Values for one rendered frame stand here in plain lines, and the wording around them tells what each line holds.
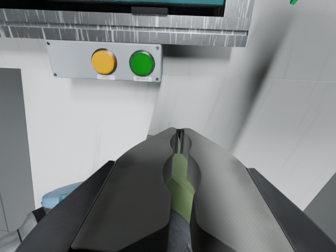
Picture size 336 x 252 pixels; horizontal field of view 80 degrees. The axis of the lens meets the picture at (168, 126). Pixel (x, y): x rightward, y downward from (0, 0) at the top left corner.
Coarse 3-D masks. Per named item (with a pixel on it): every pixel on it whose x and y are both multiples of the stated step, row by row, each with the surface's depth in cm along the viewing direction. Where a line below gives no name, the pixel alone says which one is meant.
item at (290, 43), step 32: (0, 0) 42; (256, 0) 40; (288, 0) 40; (320, 0) 40; (256, 32) 43; (288, 32) 43; (320, 32) 43; (0, 64) 48; (32, 64) 48; (192, 64) 47; (224, 64) 46; (256, 64) 46; (288, 64) 46; (320, 64) 46
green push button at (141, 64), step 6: (138, 54) 35; (144, 54) 36; (132, 60) 36; (138, 60) 36; (144, 60) 36; (150, 60) 36; (132, 66) 36; (138, 66) 36; (144, 66) 36; (150, 66) 36; (138, 72) 37; (144, 72) 37
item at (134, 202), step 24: (144, 144) 10; (168, 144) 10; (120, 168) 8; (144, 168) 8; (168, 168) 10; (120, 192) 7; (144, 192) 7; (168, 192) 7; (96, 216) 6; (120, 216) 6; (144, 216) 6; (168, 216) 6; (96, 240) 6; (120, 240) 6; (144, 240) 6
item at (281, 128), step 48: (48, 96) 52; (96, 96) 51; (144, 96) 51; (192, 96) 50; (240, 96) 50; (288, 96) 50; (48, 144) 59; (96, 144) 58; (240, 144) 57; (288, 144) 56; (288, 192) 64
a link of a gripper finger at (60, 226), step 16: (112, 160) 9; (96, 176) 8; (80, 192) 7; (96, 192) 7; (64, 208) 7; (80, 208) 7; (48, 224) 6; (64, 224) 6; (80, 224) 6; (32, 240) 6; (48, 240) 6; (64, 240) 6
